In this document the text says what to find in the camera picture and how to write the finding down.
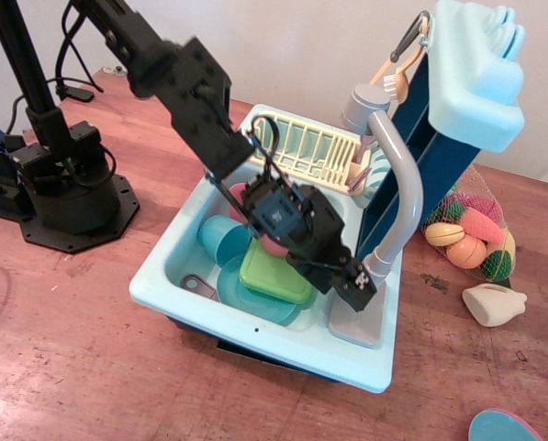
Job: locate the green square plate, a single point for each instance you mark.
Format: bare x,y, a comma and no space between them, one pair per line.
273,276

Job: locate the purple toy cutlery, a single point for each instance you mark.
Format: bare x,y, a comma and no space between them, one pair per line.
366,144

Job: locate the net bag of toy food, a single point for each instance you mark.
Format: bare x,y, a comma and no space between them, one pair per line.
468,228

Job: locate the teal round plate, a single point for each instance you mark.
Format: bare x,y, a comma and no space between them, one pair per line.
233,293

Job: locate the pink plastic cup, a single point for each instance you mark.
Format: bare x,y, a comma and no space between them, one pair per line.
236,191

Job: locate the grey toy faucet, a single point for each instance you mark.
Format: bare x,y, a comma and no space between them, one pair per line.
391,217

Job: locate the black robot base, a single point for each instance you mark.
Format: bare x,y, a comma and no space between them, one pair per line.
69,211

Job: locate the light blue toy shelf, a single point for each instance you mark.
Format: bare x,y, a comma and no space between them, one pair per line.
463,98

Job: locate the pink mug with handle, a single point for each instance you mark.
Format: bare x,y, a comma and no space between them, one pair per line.
273,248

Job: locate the teal cup lying sideways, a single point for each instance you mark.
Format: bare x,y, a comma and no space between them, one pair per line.
223,238

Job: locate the light blue toy sink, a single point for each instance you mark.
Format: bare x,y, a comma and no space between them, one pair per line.
203,273

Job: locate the cream dish drying rack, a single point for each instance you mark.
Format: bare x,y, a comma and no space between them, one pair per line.
312,151

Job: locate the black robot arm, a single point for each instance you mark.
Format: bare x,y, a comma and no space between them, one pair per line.
194,88

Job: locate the orange toy brush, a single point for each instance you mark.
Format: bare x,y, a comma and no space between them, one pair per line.
397,84

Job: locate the teal plate at corner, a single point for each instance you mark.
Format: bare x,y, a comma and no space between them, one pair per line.
498,425

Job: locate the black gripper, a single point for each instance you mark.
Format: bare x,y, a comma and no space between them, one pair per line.
301,219

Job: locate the cream toy jug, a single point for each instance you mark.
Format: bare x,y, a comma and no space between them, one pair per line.
493,305

